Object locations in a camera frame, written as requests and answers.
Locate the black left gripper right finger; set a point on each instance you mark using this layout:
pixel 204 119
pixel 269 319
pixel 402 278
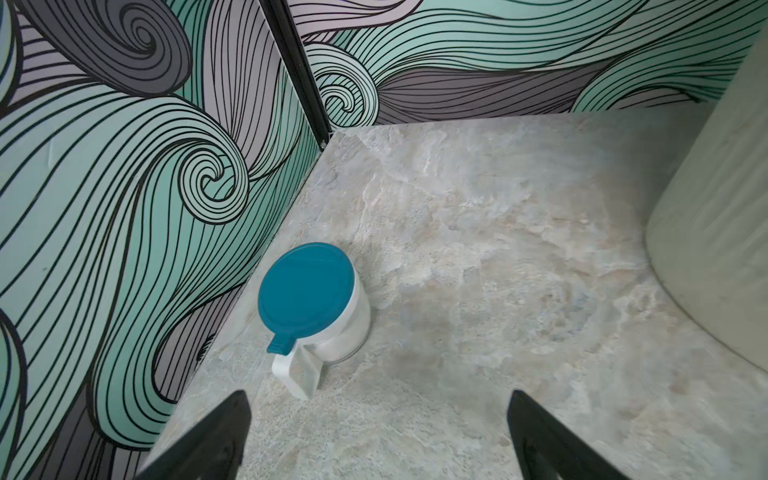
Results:
pixel 546 449

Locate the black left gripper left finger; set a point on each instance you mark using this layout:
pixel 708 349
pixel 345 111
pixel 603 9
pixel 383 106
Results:
pixel 212 449

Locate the white ribbed waste bin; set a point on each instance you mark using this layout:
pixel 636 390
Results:
pixel 707 235

